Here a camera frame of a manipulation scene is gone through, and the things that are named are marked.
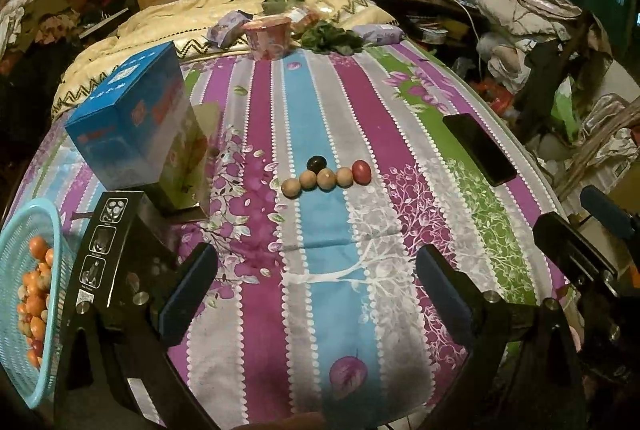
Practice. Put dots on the black printed box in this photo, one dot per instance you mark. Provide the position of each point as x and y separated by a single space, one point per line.
115 235

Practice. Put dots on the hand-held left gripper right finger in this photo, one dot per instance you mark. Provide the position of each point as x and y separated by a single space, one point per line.
445 295

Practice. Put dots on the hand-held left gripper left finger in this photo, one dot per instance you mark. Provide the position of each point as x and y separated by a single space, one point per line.
187 295

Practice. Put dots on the beige zigzag quilt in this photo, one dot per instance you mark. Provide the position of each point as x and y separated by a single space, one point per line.
165 25

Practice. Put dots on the green plastic bag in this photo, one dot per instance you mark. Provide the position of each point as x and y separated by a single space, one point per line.
565 108

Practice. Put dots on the black smartphone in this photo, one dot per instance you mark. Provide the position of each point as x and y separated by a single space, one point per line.
477 148

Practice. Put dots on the purple printed packet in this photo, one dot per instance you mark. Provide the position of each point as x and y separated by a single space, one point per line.
227 28

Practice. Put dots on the dark round plum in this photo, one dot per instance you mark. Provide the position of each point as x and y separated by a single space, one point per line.
316 163

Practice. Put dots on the pile of cherry tomatoes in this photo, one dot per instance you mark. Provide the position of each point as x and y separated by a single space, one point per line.
36 351

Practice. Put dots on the turquoise plastic basket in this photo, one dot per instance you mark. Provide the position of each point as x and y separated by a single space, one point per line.
30 215

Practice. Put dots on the oval red cherry tomato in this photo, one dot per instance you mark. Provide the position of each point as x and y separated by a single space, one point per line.
361 171

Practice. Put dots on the round brown longan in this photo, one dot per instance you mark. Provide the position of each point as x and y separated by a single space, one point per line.
326 180
308 180
290 186
344 176

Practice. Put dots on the pink instant noodle cup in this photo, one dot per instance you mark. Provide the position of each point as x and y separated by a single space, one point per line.
267 40

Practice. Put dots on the blue carton box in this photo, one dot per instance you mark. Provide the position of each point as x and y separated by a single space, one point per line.
125 125

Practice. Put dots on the dark wooden nightstand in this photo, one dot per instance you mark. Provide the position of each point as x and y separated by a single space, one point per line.
425 3

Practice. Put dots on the green leafy vegetable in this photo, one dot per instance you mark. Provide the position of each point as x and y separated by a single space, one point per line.
330 38
282 0

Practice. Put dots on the striped floral bedsheet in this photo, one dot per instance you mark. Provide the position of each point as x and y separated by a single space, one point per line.
320 110

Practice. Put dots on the purple tissue packet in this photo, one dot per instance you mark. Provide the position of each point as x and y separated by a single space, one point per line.
382 34

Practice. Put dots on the red plastic bag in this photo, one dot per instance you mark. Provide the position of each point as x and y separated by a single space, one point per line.
495 98

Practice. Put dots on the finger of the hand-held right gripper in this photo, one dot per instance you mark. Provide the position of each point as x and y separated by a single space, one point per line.
570 247
605 212

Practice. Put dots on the pile of small oranges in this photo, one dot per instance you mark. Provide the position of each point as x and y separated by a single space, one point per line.
37 250

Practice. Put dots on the pile of dark clothes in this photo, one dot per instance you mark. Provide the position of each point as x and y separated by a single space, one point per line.
55 10

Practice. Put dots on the shiny snack packet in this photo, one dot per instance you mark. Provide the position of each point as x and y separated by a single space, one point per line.
312 15

